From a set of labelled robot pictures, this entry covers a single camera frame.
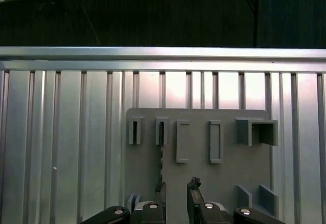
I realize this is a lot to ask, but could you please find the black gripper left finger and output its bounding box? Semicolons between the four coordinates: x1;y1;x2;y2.
81;182;168;224

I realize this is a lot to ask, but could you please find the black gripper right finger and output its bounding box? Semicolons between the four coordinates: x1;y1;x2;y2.
187;175;282;224

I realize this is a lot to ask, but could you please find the RAM stick with black chips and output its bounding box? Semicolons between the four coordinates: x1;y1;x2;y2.
156;122;165;193

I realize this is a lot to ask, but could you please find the grey parts rack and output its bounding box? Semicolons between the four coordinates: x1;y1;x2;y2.
126;108;279;224

